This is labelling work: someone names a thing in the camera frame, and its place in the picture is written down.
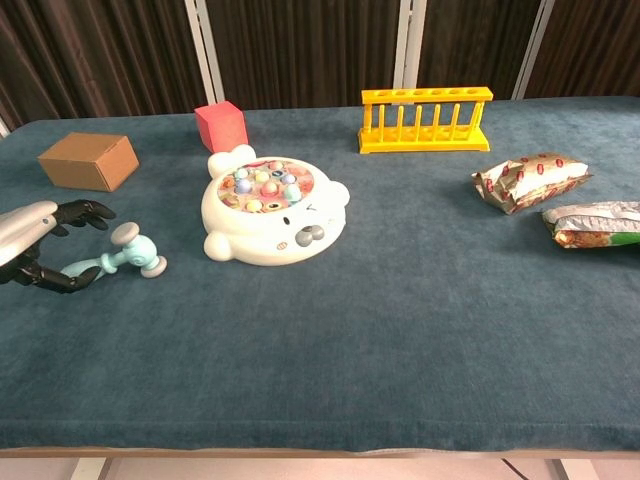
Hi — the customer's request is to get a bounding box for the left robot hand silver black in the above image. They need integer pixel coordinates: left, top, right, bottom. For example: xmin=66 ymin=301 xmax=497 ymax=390
xmin=0 ymin=198 xmax=117 ymax=295

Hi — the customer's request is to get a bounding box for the light blue toy hammer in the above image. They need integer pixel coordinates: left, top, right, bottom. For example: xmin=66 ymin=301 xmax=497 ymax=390
xmin=59 ymin=222 xmax=169 ymax=280

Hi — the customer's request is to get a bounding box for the white bear whack-a-mole toy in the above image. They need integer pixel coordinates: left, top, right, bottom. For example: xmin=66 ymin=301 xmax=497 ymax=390
xmin=201 ymin=143 xmax=351 ymax=267

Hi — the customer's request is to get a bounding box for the brown cardboard box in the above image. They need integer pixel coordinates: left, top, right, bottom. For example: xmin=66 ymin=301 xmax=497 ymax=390
xmin=37 ymin=131 xmax=141 ymax=193

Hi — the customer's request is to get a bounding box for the dark brown curtain panel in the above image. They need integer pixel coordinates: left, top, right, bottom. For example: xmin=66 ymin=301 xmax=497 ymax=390
xmin=524 ymin=0 xmax=640 ymax=100
xmin=0 ymin=0 xmax=209 ymax=129
xmin=418 ymin=0 xmax=542 ymax=101
xmin=205 ymin=0 xmax=403 ymax=110

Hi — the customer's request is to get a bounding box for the red cube block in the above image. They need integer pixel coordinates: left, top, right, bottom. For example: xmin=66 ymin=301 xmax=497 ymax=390
xmin=193 ymin=100 xmax=250 ymax=154

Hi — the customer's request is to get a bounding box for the blue table cloth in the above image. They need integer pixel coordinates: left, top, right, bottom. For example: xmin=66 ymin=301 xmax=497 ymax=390
xmin=0 ymin=94 xmax=640 ymax=452

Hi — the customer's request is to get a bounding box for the yellow test tube rack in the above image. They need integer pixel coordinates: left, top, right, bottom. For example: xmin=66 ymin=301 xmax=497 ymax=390
xmin=357 ymin=87 xmax=494 ymax=154

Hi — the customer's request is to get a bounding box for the silver red snack bag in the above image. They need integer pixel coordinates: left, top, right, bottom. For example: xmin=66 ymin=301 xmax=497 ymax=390
xmin=471 ymin=152 xmax=594 ymax=216

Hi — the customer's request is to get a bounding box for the silver green snack bag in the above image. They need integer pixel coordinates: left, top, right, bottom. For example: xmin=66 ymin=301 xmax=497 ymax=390
xmin=541 ymin=200 xmax=640 ymax=255

